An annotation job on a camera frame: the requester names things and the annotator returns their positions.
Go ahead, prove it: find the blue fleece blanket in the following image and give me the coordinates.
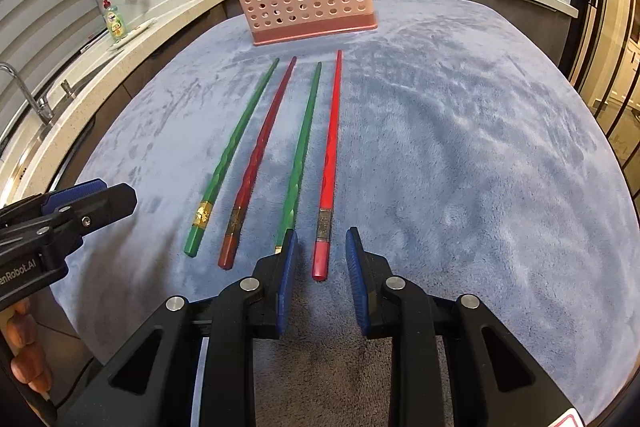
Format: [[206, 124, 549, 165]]
[[50, 0, 633, 427]]

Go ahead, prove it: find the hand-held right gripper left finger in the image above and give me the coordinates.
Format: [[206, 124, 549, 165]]
[[57, 229, 299, 427]]

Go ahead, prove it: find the green dish soap bottle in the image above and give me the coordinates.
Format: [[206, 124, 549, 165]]
[[102, 0, 128, 40]]

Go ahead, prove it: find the dark red chopstick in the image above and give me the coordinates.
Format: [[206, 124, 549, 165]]
[[218, 56, 298, 270]]

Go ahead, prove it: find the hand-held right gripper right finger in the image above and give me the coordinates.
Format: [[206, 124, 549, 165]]
[[345, 227, 576, 427]]

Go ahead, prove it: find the green chopstick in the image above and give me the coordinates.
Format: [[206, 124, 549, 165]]
[[183, 58, 281, 258], [274, 62, 323, 255]]

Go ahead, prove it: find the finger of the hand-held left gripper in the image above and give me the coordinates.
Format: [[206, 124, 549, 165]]
[[41, 178, 109, 214], [0, 184, 138, 270]]

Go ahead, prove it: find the chrome faucet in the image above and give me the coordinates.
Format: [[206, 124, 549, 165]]
[[0, 63, 55, 125]]

